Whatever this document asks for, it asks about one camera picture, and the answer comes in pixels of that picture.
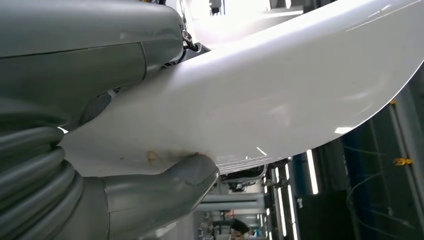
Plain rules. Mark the person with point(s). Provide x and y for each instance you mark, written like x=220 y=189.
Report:
x=240 y=228

